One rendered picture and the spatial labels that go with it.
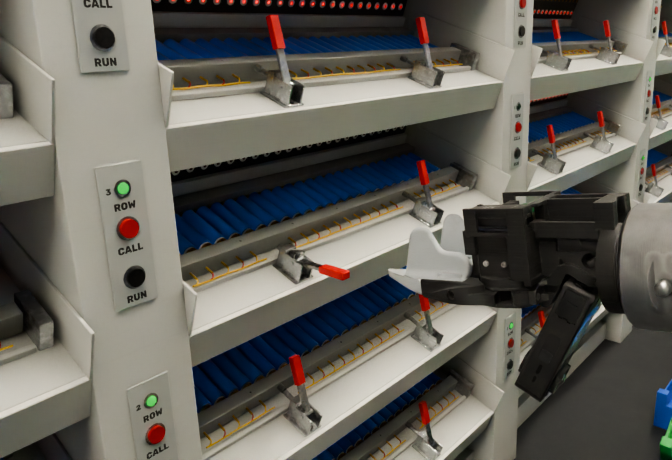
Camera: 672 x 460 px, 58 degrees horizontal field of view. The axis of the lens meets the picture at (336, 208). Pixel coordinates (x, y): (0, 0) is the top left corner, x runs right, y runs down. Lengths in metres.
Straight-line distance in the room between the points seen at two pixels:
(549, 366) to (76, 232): 0.39
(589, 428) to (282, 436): 0.84
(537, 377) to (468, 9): 0.65
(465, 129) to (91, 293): 0.70
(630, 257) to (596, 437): 1.01
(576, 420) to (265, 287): 0.96
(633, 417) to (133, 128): 1.26
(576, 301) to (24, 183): 0.42
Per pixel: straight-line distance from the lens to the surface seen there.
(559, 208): 0.50
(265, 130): 0.62
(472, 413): 1.16
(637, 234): 0.45
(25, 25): 0.51
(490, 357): 1.14
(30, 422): 0.56
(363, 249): 0.77
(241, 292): 0.65
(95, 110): 0.51
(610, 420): 1.50
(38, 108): 0.51
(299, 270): 0.67
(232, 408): 0.75
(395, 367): 0.90
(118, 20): 0.52
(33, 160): 0.50
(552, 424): 1.45
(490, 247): 0.50
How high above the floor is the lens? 0.79
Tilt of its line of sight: 15 degrees down
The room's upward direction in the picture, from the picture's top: 2 degrees counter-clockwise
